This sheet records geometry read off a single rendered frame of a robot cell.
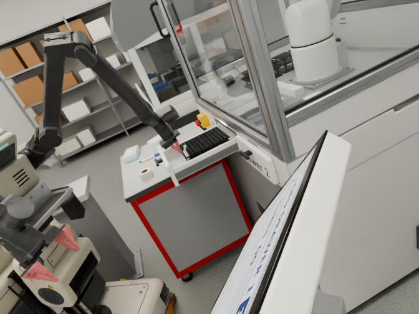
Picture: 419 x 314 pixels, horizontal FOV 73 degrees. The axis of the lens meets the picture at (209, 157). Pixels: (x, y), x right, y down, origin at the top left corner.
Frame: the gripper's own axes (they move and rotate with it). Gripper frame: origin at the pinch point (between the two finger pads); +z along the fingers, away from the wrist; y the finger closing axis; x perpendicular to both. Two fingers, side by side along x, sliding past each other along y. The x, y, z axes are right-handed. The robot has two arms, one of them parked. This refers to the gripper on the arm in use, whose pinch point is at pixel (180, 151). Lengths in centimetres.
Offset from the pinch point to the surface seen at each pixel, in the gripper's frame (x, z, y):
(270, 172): 44.5, 8.7, -20.7
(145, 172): -20.4, 5.5, 22.1
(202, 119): -30.5, 5.2, -21.0
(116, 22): -80, -62, -18
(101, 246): -47, 37, 80
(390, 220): 53, 58, -49
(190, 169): 11.4, 4.7, 1.2
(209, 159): 11.5, 7.0, -8.1
